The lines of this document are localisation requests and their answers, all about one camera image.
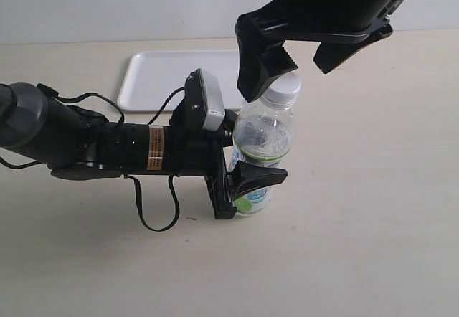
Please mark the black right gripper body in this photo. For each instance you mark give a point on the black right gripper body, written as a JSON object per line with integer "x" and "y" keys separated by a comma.
{"x": 282, "y": 20}

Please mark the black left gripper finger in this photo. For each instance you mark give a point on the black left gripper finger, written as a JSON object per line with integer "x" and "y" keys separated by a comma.
{"x": 230, "y": 120}
{"x": 246, "y": 178}

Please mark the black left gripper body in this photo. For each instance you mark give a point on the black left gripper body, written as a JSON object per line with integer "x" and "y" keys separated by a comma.
{"x": 201, "y": 153}

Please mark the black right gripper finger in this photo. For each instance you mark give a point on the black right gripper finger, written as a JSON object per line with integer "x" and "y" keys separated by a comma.
{"x": 261, "y": 64}
{"x": 329, "y": 56}

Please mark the clear plastic water bottle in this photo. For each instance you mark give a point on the clear plastic water bottle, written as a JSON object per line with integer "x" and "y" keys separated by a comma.
{"x": 263, "y": 134}

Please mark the white bottle cap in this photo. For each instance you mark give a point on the white bottle cap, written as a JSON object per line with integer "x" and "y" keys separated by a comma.
{"x": 283, "y": 92}

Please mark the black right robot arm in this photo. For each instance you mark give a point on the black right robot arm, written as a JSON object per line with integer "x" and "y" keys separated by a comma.
{"x": 360, "y": 11}

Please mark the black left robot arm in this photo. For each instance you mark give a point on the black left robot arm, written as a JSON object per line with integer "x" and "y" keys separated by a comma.
{"x": 79, "y": 145}

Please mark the white plastic tray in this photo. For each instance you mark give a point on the white plastic tray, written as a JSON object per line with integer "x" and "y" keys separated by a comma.
{"x": 152, "y": 75}

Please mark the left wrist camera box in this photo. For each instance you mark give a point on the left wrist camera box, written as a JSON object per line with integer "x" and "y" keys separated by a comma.
{"x": 204, "y": 107}

